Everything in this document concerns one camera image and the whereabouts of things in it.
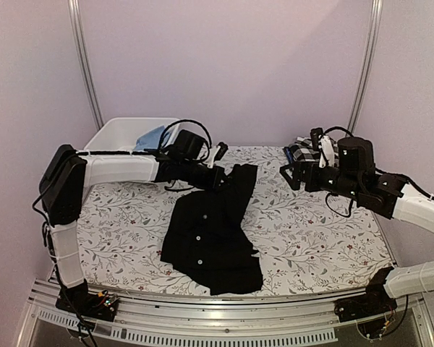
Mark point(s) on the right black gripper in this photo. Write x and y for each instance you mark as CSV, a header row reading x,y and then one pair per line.
x,y
307,166

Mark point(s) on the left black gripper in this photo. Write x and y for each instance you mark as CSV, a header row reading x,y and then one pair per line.
x,y
219,173

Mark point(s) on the black long sleeve shirt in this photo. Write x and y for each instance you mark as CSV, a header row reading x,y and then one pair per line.
x,y
205,240

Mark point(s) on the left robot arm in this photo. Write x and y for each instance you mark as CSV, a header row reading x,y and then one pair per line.
x,y
127,152

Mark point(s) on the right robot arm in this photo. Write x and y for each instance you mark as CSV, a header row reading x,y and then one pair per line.
x,y
346,168

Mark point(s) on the dark blue folded shirt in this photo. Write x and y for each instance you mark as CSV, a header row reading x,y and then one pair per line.
x,y
289,153

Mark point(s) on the black white checkered shirt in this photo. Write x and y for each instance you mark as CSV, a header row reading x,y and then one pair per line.
x,y
304,152

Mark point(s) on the floral patterned tablecloth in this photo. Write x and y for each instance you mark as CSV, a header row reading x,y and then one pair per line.
x,y
308,243

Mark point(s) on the light blue shirt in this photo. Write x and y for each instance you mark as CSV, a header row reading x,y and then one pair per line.
x,y
151,139

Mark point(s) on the white plastic bin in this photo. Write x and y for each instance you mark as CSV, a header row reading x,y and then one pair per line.
x,y
120,134

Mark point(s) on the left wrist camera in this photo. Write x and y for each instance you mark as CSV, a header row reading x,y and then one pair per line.
x,y
216,153

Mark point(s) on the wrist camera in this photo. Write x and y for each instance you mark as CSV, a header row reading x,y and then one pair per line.
x,y
323,144
216,153

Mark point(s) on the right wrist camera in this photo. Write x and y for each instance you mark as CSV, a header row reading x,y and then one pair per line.
x,y
323,144

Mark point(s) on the aluminium front rail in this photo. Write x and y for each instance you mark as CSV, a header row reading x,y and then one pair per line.
x,y
146,319

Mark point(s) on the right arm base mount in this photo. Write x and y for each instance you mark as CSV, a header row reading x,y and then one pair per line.
x,y
363,305

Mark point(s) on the right aluminium frame post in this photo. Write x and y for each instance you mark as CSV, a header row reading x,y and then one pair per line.
x,y
367,63

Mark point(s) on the aluminium frame post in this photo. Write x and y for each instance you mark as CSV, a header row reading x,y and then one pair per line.
x,y
367,63
82,55

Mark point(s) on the left aluminium frame post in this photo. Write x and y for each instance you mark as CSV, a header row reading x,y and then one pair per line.
x,y
82,55

